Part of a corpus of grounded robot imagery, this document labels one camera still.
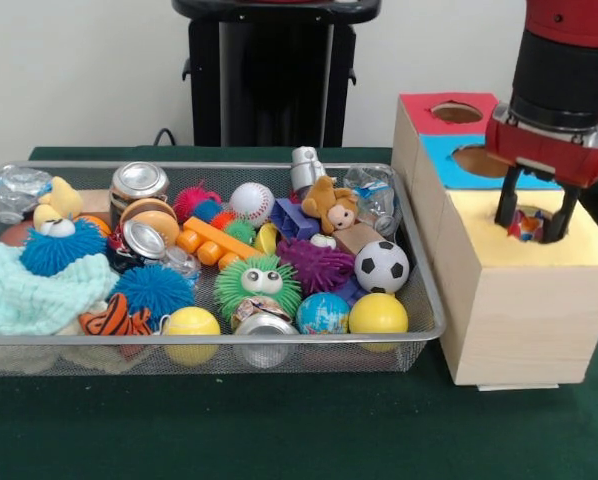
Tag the green spiky ball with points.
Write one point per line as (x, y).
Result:
(257, 290)

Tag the clear mesh bin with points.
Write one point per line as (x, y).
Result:
(109, 366)

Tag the orange bumpy toy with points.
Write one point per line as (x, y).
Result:
(214, 240)

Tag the brown plush teddy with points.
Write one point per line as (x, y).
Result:
(329, 203)

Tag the mint green cloth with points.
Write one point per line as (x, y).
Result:
(29, 295)

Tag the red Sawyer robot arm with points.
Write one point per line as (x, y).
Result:
(569, 60)

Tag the yellow ball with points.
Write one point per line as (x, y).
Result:
(190, 322)
(378, 313)

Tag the small globe ball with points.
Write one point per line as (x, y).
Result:
(323, 313)

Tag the heart print cloth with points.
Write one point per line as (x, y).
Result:
(528, 226)

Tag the black and white soccer ball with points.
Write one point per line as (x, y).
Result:
(382, 266)

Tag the silver toy robot figure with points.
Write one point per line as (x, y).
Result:
(305, 165)

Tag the dark green table cloth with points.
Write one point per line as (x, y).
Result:
(279, 430)

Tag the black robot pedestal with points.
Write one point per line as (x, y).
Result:
(269, 80)

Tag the wooden box with three holes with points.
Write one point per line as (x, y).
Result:
(519, 320)

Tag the orange tiger plush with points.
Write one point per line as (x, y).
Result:
(114, 318)

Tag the blue spiky ball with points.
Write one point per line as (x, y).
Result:
(61, 250)
(154, 290)

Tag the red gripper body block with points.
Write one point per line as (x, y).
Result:
(549, 152)

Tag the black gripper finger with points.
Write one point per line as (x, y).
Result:
(507, 197)
(561, 215)

